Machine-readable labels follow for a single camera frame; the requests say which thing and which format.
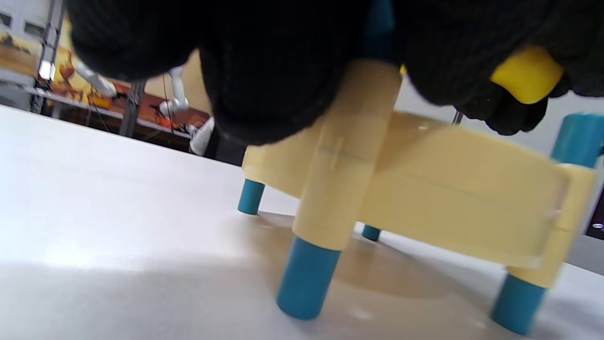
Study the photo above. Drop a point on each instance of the person's left hand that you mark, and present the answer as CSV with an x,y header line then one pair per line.
x,y
264,71

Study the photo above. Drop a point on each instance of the person's right hand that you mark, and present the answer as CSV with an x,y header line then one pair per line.
x,y
453,47

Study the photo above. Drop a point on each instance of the yellow toy hammer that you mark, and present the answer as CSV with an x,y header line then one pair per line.
x,y
528,75

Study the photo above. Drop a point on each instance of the yellow round tap bench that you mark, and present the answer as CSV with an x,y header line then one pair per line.
x,y
424,189

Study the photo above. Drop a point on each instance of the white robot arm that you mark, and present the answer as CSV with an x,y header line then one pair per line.
x,y
175,94
94,78
203,137

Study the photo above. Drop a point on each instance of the orange kitchen backdrop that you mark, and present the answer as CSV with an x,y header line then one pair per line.
x,y
71,80

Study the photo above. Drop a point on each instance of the metal frame workbench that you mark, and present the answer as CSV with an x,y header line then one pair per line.
x,y
94,106

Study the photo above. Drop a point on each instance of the metal shelf frame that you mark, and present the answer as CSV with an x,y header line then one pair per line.
x,y
47,47

